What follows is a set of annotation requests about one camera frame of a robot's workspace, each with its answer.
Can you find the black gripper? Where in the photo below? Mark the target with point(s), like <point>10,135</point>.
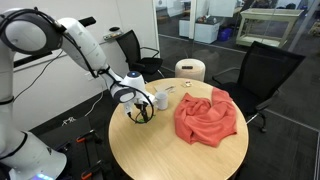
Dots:
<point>141,108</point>

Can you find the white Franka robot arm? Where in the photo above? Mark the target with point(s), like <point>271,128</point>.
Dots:
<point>23,36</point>

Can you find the white ceramic mug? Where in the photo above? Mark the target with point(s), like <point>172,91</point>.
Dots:
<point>162,101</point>

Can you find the red crumpled cloth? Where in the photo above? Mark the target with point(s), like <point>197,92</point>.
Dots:
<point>203,120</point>

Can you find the white cylindrical bin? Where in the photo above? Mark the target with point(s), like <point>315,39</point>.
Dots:
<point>190,74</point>

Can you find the white floor clutter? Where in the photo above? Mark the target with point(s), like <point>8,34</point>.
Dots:
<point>68,121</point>

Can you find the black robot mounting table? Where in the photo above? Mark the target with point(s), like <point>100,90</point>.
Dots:
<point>66,133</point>

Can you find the black oval object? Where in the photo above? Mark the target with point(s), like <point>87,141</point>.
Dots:
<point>114,29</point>

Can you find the white low cabinet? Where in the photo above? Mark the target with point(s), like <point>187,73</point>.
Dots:
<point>203,33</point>

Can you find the blue bin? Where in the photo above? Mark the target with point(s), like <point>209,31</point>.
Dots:
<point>225,34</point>

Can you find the black mesh office chair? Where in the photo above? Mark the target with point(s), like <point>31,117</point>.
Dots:
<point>266,70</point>

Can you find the black wall bar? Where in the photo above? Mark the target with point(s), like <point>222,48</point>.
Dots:
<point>87,22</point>

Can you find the pale wooden shelf frame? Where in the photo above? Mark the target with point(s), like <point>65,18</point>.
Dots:
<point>266,13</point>

